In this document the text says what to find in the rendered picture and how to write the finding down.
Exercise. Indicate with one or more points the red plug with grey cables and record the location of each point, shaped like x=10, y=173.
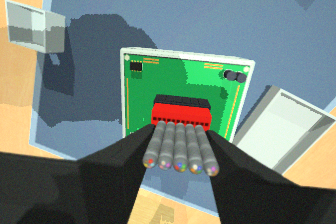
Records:
x=179, y=139

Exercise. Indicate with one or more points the blue work mat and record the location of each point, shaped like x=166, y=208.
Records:
x=77, y=105

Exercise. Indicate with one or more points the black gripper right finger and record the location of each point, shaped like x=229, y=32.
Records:
x=248, y=192

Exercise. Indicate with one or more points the grey tray floor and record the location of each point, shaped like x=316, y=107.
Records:
x=279, y=131

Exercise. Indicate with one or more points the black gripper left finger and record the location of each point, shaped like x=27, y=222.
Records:
x=100, y=188

